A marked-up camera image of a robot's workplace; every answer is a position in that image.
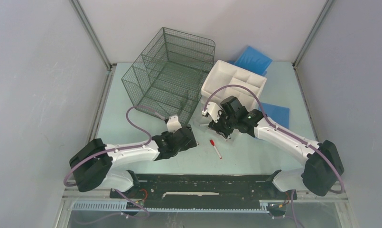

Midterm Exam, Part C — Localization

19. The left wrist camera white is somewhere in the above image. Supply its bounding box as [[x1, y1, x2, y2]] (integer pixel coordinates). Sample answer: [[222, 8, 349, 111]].
[[165, 115, 182, 133]]

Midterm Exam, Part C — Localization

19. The green wire mesh basket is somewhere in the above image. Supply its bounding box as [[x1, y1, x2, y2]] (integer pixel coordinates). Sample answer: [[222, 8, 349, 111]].
[[121, 27, 215, 125]]

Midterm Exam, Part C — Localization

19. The red cap marker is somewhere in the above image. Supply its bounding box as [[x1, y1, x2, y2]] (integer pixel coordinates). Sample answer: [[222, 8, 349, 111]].
[[209, 139, 223, 159]]

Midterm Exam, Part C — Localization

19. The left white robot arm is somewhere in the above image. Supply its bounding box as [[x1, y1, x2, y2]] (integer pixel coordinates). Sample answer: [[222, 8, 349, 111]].
[[64, 125, 197, 198]]

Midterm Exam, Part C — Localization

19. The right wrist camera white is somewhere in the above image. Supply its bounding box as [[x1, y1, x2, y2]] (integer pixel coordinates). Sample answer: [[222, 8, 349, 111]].
[[202, 102, 224, 123]]

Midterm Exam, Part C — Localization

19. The black front rail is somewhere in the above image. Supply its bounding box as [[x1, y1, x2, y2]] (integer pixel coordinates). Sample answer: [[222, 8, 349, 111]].
[[125, 174, 297, 211]]

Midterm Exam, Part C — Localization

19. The blue folder at right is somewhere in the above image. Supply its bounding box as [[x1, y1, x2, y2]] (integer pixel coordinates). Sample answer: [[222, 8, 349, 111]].
[[261, 103, 290, 129]]

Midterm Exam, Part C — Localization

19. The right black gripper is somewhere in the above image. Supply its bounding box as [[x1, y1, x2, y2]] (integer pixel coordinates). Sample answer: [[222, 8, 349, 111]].
[[208, 106, 237, 140]]

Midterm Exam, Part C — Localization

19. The blue folder at back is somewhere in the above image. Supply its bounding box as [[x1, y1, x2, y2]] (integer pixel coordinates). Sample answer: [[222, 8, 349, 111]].
[[228, 46, 272, 76]]

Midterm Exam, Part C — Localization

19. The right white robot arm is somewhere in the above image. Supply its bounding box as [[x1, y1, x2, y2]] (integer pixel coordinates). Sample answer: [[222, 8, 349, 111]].
[[202, 96, 345, 199]]

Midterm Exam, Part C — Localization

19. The white plastic drawer organizer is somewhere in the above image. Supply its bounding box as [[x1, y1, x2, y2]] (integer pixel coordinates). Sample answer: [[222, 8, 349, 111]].
[[197, 60, 267, 113]]

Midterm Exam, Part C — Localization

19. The blue folder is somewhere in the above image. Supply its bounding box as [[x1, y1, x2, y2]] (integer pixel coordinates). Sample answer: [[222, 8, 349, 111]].
[[228, 46, 272, 76], [261, 103, 290, 129]]

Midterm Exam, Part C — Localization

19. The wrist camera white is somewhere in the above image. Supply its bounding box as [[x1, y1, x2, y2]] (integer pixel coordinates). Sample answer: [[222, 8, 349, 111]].
[[202, 102, 224, 123], [165, 115, 182, 133]]

